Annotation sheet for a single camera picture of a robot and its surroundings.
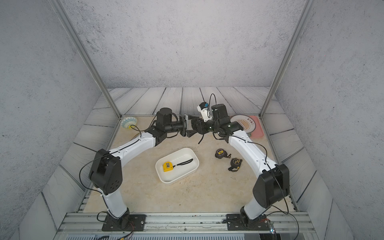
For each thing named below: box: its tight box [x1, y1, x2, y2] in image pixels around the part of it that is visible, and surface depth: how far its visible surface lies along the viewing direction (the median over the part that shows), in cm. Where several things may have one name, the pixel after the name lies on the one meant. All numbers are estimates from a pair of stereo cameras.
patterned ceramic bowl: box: [120, 116, 138, 129], surface depth 117 cm
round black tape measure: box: [228, 157, 243, 172], surface depth 93 cm
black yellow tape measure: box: [215, 148, 232, 159], surface depth 98 cm
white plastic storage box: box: [155, 147, 200, 184], surface depth 94 cm
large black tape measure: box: [191, 118, 209, 144], surface depth 72 cm
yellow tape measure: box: [162, 161, 176, 173], surface depth 93 cm
